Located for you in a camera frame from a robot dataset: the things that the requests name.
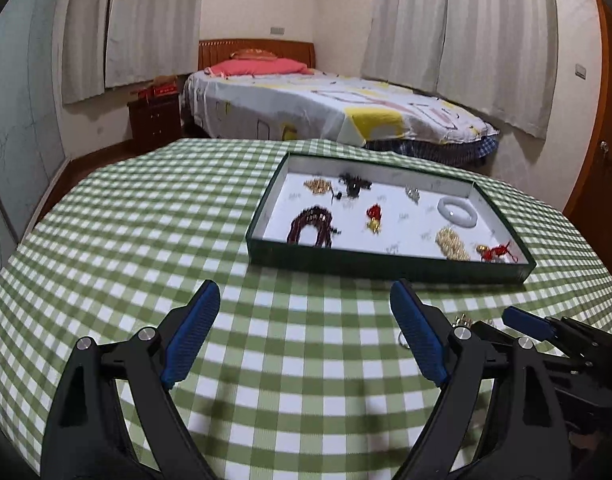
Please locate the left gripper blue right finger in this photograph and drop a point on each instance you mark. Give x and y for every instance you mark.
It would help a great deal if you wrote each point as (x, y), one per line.
(424, 343)

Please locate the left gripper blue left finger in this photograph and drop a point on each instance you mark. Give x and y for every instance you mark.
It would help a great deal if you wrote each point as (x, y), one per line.
(184, 330)

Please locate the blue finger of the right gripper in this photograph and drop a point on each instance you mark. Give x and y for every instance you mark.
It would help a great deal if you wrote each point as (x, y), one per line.
(528, 324)

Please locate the pearl rhinestone flower brooch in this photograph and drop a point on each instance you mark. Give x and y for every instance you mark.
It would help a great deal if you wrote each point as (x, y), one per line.
(462, 320)

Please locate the red knot gold charm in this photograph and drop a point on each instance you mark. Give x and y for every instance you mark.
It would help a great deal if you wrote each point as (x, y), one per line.
(374, 215)

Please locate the white jade bangle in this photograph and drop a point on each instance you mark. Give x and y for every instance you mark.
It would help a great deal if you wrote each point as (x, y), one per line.
(458, 212)

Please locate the silver crystal brooch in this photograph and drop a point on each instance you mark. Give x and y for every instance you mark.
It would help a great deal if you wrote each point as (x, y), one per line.
(413, 194)

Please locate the gold rhinestone brooch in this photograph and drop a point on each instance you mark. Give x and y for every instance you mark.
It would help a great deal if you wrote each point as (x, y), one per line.
(319, 186)

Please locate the red knot charm in box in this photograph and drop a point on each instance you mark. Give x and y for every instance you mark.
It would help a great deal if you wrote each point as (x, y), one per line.
(496, 254)

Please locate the green checked tablecloth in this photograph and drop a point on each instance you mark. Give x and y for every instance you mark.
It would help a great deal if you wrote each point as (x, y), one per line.
(301, 377)

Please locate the brown wooden door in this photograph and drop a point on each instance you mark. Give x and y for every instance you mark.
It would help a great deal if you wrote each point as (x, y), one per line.
(589, 207)

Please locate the dark green cardboard box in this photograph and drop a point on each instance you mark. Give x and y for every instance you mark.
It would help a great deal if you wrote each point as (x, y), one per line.
(292, 229)

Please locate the bed with patterned sheet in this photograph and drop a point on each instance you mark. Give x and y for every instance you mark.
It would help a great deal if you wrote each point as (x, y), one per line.
(348, 110)

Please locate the dark wooden nightstand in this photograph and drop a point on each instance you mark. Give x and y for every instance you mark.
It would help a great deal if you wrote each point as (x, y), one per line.
(155, 122)

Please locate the red boxes on nightstand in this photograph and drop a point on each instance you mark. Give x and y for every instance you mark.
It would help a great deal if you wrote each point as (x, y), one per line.
(161, 87)

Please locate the pink pillow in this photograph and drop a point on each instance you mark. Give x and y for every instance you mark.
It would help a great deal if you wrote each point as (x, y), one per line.
(277, 66)

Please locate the wooden headboard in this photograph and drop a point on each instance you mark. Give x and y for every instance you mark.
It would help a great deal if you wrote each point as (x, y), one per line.
(213, 51)

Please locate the orange patterned pillow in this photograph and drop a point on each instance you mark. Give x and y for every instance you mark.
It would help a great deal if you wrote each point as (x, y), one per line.
(253, 55)

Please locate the right white curtain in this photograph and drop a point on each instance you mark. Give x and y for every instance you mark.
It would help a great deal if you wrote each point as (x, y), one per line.
(498, 57)

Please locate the white curtain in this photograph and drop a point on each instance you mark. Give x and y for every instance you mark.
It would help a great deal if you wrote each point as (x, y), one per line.
(114, 43)
(498, 57)

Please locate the left white curtain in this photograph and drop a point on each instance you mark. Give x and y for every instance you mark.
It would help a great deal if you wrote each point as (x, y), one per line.
(114, 43)

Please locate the wall switch plate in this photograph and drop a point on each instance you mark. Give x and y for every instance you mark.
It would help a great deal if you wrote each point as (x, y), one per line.
(580, 71)

